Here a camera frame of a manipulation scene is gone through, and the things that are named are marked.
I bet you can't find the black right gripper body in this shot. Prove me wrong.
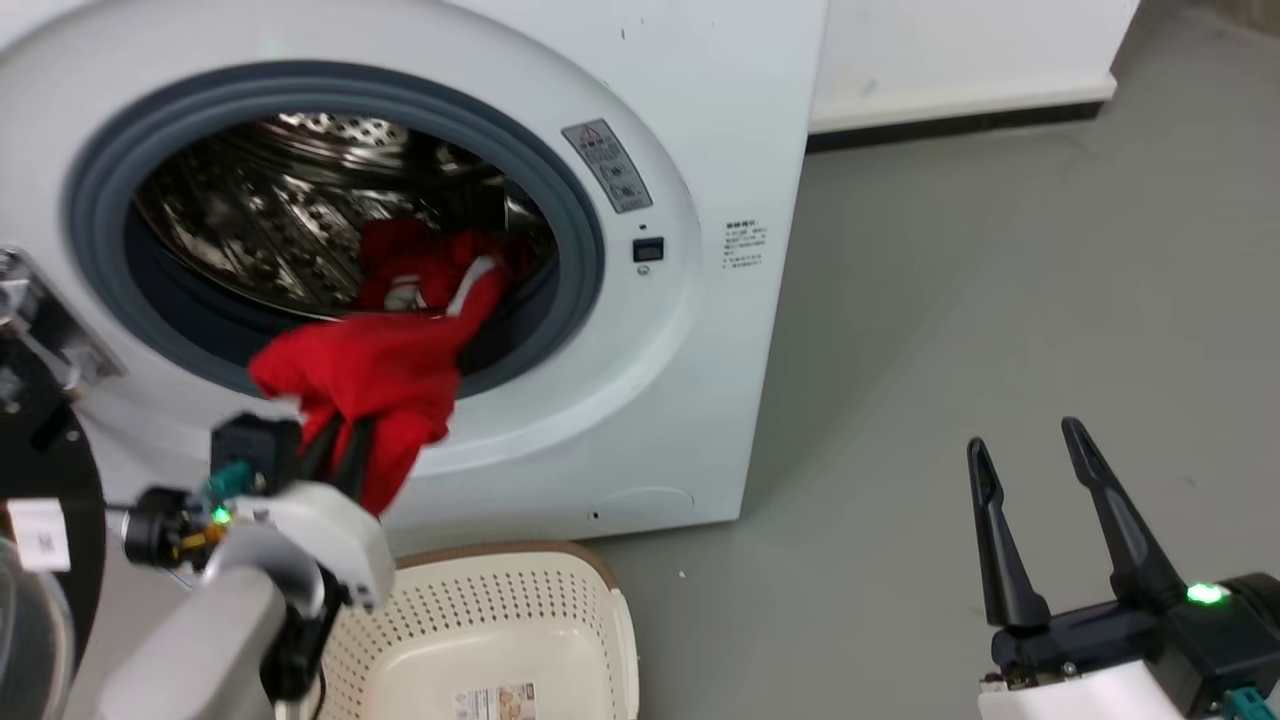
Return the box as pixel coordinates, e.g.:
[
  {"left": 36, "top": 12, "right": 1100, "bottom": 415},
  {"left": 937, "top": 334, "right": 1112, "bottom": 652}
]
[{"left": 990, "top": 572, "right": 1280, "bottom": 717}]

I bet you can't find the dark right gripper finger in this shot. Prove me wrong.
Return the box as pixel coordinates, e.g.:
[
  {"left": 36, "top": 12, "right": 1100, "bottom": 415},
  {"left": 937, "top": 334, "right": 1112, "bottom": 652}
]
[
  {"left": 966, "top": 436, "right": 1053, "bottom": 630},
  {"left": 1061, "top": 416, "right": 1188, "bottom": 608}
]

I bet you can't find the black plug with teal connector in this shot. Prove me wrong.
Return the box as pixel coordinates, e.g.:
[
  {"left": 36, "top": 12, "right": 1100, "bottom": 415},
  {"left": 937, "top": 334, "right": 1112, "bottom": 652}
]
[{"left": 122, "top": 461, "right": 253, "bottom": 569}]

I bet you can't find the round washing machine door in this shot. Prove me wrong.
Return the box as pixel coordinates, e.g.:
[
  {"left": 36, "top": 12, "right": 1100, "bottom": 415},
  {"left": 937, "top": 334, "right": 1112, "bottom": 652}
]
[{"left": 0, "top": 245, "right": 127, "bottom": 720}]

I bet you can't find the perforated steel washer drum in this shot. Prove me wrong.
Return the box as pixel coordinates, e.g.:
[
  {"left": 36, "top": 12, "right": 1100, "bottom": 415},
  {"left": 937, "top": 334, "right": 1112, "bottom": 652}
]
[{"left": 133, "top": 112, "right": 557, "bottom": 322}]

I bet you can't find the grey warning sticker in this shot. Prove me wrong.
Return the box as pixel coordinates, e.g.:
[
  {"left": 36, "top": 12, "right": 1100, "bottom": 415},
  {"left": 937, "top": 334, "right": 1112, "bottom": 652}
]
[{"left": 561, "top": 120, "right": 654, "bottom": 215}]

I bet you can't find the cream perforated laundry basket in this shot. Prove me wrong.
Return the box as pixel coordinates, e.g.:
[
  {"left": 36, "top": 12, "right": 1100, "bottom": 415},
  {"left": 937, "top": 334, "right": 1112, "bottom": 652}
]
[{"left": 298, "top": 541, "right": 641, "bottom": 720}]

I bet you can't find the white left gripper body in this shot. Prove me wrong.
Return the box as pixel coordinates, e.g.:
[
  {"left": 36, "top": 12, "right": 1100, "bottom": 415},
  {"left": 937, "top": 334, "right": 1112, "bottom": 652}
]
[{"left": 226, "top": 480, "right": 397, "bottom": 613}]

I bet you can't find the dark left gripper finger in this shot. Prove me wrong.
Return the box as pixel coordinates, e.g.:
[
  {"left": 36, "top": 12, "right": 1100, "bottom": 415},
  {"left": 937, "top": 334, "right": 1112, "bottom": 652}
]
[
  {"left": 299, "top": 415, "right": 344, "bottom": 483},
  {"left": 333, "top": 418, "right": 378, "bottom": 503}
]

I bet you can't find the teal right cable connector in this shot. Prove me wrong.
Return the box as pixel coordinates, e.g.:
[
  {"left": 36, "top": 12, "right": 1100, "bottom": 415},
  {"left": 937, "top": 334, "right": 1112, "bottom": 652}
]
[{"left": 1222, "top": 687, "right": 1279, "bottom": 720}]

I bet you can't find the white front-load washing machine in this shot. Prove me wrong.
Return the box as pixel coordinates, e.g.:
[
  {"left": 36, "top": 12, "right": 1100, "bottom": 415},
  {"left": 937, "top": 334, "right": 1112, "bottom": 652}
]
[{"left": 0, "top": 0, "right": 829, "bottom": 557}]

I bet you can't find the white label on door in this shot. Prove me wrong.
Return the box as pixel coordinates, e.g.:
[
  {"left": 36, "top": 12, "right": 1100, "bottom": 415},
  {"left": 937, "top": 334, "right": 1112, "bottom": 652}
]
[{"left": 7, "top": 498, "right": 71, "bottom": 574}]

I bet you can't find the printed label in basket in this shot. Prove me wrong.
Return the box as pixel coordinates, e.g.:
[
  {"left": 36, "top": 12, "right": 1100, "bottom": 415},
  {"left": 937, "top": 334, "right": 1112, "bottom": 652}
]
[{"left": 453, "top": 682, "right": 539, "bottom": 720}]

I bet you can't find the white cabinet with dark plinth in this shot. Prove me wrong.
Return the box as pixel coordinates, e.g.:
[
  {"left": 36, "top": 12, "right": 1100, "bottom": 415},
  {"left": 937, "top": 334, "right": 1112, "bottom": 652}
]
[{"left": 807, "top": 0, "right": 1143, "bottom": 153}]

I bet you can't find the red garment with white trim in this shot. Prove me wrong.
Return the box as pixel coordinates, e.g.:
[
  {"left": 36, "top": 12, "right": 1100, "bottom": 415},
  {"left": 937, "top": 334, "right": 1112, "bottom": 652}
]
[{"left": 248, "top": 219, "right": 513, "bottom": 517}]

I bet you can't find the grey rubber door gasket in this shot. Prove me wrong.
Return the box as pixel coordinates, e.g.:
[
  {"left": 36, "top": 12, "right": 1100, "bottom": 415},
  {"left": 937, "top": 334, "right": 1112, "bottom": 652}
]
[{"left": 62, "top": 61, "right": 607, "bottom": 400}]

